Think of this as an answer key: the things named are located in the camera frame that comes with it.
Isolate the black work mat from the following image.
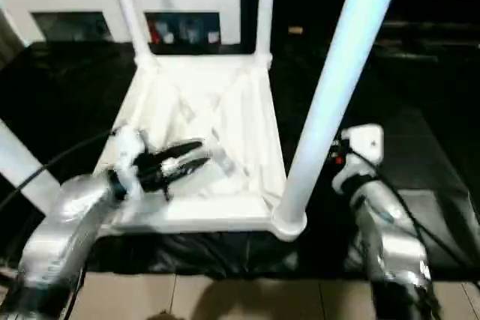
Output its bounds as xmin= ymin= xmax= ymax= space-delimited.
xmin=0 ymin=35 xmax=480 ymax=280

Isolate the white glass-door cabinet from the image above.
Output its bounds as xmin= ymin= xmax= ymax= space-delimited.
xmin=0 ymin=0 xmax=245 ymax=45

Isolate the white plastic table top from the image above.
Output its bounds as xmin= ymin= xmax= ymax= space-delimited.
xmin=90 ymin=52 xmax=308 ymax=242

